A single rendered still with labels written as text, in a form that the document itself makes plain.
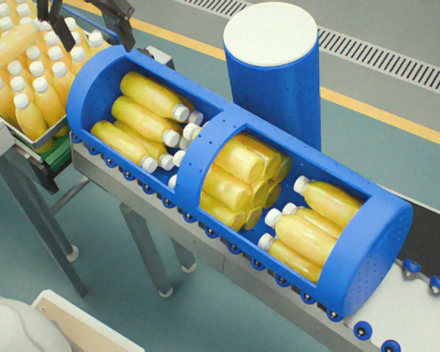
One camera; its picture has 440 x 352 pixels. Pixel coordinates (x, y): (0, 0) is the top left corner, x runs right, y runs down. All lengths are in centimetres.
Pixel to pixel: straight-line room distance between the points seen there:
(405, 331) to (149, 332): 131
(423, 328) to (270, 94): 83
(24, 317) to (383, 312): 80
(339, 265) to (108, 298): 156
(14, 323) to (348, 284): 65
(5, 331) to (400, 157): 210
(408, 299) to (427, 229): 104
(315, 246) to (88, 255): 161
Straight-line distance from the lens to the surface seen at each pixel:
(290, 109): 208
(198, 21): 371
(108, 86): 186
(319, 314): 161
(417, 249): 260
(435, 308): 164
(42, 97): 197
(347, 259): 136
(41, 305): 165
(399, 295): 164
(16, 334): 133
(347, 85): 329
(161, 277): 259
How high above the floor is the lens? 239
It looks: 53 degrees down
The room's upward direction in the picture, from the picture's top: 12 degrees counter-clockwise
